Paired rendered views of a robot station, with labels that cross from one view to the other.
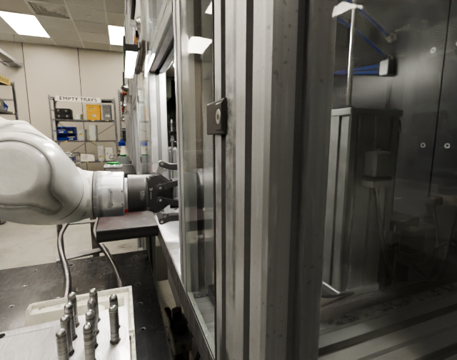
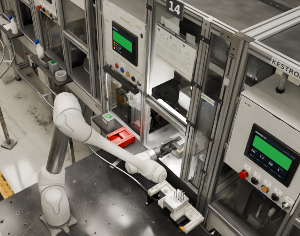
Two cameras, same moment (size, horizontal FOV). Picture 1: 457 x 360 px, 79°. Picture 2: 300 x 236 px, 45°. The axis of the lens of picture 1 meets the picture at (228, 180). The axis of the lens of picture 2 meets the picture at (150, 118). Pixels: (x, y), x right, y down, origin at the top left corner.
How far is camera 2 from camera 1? 208 cm
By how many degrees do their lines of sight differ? 38
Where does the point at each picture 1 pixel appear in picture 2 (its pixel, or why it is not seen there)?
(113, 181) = (154, 156)
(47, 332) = (171, 196)
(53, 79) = not seen: outside the picture
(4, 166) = (162, 177)
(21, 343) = (169, 199)
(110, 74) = not seen: outside the picture
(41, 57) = not seen: outside the picture
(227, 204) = (205, 181)
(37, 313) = (152, 192)
